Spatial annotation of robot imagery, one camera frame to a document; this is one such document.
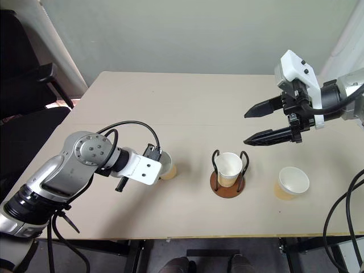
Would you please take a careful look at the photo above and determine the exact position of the dark rounded shape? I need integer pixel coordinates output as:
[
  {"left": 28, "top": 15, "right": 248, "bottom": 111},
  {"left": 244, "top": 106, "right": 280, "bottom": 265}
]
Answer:
[
  {"left": 162, "top": 256, "right": 197, "bottom": 273},
  {"left": 229, "top": 254, "right": 257, "bottom": 273}
]

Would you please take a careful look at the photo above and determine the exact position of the black zip tie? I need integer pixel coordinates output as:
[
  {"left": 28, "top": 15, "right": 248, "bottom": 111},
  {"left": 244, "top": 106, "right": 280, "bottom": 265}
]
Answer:
[{"left": 55, "top": 203, "right": 81, "bottom": 234}]

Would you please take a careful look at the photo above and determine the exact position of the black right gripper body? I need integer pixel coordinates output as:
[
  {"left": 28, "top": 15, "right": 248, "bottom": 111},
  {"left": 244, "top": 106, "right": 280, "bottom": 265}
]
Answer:
[{"left": 280, "top": 80, "right": 315, "bottom": 144}]

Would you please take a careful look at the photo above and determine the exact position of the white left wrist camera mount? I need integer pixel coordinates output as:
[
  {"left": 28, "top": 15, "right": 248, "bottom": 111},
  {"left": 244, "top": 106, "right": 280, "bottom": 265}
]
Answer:
[{"left": 109, "top": 147, "right": 163, "bottom": 187}]

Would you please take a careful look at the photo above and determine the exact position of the white box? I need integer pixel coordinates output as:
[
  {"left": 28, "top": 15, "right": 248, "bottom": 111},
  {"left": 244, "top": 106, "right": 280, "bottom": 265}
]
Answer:
[{"left": 331, "top": 241, "right": 364, "bottom": 273}]

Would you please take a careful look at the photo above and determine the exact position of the black table frame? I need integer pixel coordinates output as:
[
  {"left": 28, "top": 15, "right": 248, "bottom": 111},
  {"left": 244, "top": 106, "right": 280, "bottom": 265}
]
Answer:
[{"left": 36, "top": 235, "right": 364, "bottom": 273}]

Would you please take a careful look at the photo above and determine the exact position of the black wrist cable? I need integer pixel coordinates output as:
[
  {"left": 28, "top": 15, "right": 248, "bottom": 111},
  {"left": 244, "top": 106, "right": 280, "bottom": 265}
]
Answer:
[
  {"left": 298, "top": 84, "right": 364, "bottom": 116},
  {"left": 96, "top": 121, "right": 160, "bottom": 168}
]

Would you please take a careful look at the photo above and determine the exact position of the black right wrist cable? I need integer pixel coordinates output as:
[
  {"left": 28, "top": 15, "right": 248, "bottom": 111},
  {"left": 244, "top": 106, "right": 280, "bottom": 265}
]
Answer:
[{"left": 298, "top": 84, "right": 364, "bottom": 116}]

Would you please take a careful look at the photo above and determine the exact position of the brown cup holder stand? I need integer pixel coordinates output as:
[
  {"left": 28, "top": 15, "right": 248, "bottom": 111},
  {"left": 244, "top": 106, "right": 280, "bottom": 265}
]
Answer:
[{"left": 209, "top": 150, "right": 250, "bottom": 197}]

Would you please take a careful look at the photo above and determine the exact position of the white and tan paper cup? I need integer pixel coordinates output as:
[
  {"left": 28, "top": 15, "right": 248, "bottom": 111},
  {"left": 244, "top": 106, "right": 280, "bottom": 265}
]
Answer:
[
  {"left": 158, "top": 151, "right": 177, "bottom": 180},
  {"left": 214, "top": 152, "right": 243, "bottom": 188},
  {"left": 274, "top": 166, "right": 310, "bottom": 200}
]

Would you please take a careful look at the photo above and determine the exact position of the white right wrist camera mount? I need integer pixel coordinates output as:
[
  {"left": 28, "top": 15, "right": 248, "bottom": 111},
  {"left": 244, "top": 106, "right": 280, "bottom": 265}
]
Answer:
[{"left": 274, "top": 49, "right": 325, "bottom": 130}]

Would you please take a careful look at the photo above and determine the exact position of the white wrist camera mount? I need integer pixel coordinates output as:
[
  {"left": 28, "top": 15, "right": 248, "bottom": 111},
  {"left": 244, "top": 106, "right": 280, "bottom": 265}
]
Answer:
[
  {"left": 274, "top": 49, "right": 325, "bottom": 130},
  {"left": 109, "top": 147, "right": 163, "bottom": 187}
]

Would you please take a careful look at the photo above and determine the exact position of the black office chair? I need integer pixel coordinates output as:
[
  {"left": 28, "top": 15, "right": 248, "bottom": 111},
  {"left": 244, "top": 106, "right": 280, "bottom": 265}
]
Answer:
[{"left": 0, "top": 10, "right": 75, "bottom": 197}]

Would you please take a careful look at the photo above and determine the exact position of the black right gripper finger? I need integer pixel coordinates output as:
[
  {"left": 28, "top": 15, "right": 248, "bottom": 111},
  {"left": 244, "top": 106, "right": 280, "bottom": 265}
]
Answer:
[
  {"left": 243, "top": 126, "right": 292, "bottom": 147},
  {"left": 243, "top": 95, "right": 284, "bottom": 119}
]

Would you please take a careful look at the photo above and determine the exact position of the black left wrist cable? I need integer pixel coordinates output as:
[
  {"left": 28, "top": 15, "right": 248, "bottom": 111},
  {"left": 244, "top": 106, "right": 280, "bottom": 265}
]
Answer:
[{"left": 96, "top": 121, "right": 160, "bottom": 168}]

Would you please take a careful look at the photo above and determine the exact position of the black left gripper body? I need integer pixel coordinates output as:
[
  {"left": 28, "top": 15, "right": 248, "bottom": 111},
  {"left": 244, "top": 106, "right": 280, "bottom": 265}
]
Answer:
[{"left": 142, "top": 143, "right": 163, "bottom": 164}]

